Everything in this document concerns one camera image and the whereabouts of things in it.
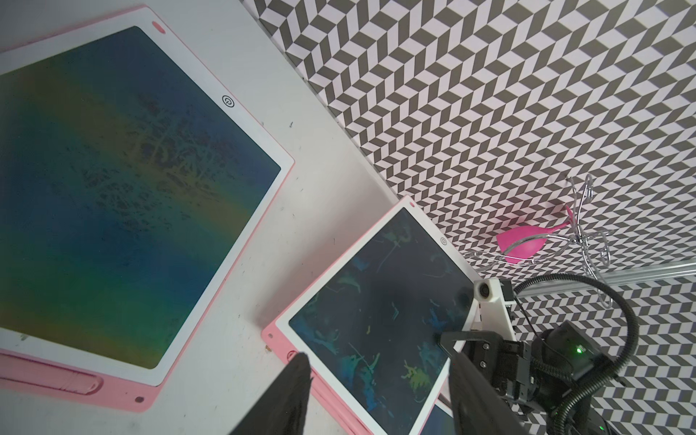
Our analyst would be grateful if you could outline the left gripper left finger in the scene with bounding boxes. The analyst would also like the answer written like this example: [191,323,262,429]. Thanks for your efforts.
[229,353,312,435]

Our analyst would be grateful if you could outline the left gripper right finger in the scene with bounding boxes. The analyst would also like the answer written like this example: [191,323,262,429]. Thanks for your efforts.
[449,353,527,435]

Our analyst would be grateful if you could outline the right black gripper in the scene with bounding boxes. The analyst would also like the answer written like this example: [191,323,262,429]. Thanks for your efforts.
[438,331,536,408]

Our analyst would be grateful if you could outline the pink writing tablet colourful screen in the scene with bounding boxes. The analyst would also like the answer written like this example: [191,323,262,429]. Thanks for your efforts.
[1,7,294,413]

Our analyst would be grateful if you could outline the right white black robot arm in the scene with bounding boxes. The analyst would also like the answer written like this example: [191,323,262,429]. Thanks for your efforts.
[439,273,639,434]

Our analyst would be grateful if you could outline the pink plastic goblet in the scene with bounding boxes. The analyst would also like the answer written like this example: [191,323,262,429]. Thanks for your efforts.
[496,207,575,265]

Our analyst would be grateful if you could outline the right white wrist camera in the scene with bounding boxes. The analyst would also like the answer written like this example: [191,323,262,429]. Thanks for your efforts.
[474,278,516,341]

